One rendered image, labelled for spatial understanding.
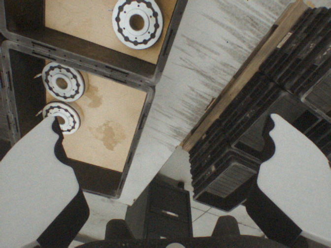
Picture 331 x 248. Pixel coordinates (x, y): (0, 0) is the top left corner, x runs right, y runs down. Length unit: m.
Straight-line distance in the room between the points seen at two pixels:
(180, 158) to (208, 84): 1.24
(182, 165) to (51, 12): 1.60
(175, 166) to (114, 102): 1.41
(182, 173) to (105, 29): 1.65
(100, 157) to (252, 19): 0.62
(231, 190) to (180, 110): 0.86
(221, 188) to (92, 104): 1.04
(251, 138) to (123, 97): 0.91
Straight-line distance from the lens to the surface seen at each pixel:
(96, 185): 0.63
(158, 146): 0.73
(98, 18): 0.45
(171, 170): 1.88
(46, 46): 0.41
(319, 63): 0.96
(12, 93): 0.49
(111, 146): 0.59
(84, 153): 0.65
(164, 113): 0.64
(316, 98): 1.09
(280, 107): 1.16
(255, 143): 1.25
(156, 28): 0.40
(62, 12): 0.48
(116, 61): 0.38
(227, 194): 1.38
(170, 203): 1.73
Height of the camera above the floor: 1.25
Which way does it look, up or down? 57 degrees down
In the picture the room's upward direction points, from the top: 176 degrees counter-clockwise
